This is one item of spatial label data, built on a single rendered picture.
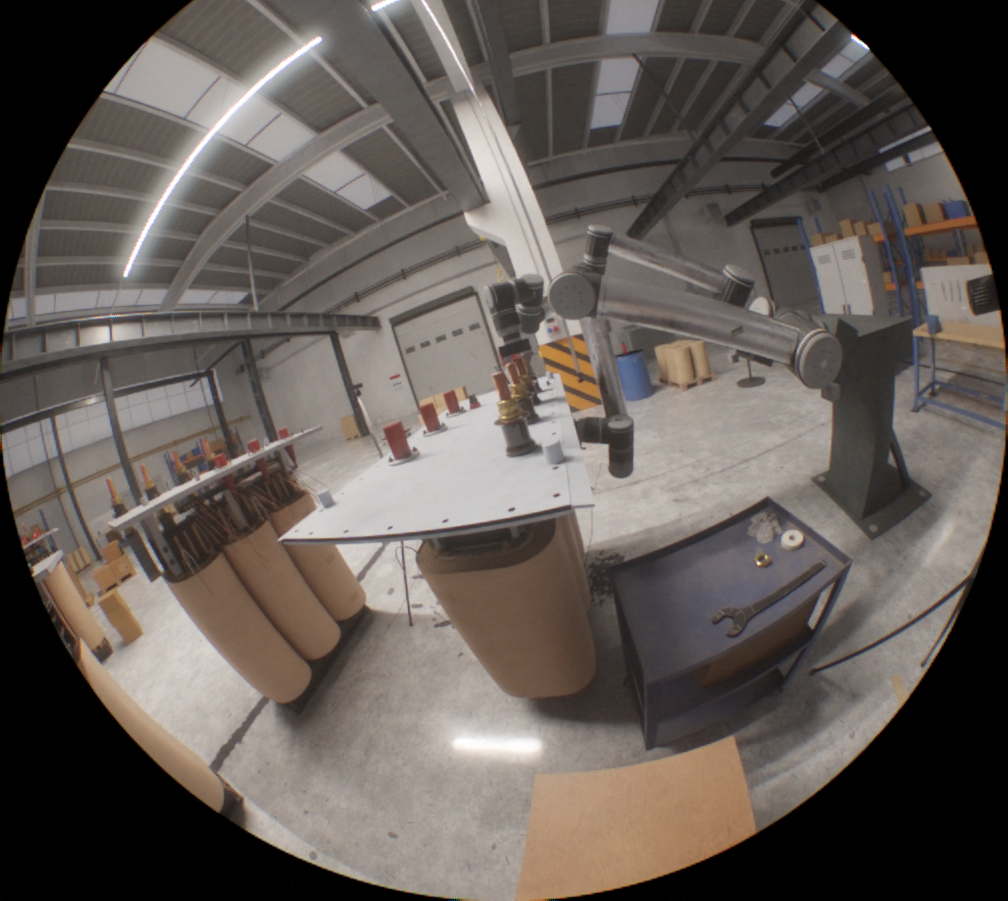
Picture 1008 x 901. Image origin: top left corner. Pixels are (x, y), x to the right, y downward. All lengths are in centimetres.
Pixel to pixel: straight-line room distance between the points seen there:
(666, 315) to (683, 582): 77
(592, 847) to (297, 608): 192
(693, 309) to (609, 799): 115
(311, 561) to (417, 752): 136
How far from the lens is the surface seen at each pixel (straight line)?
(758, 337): 106
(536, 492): 56
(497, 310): 125
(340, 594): 245
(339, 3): 334
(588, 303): 92
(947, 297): 481
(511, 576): 90
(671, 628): 89
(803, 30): 668
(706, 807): 71
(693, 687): 120
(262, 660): 209
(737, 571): 101
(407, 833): 187
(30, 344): 872
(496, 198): 689
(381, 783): 198
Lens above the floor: 162
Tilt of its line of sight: 8 degrees down
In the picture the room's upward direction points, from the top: 18 degrees counter-clockwise
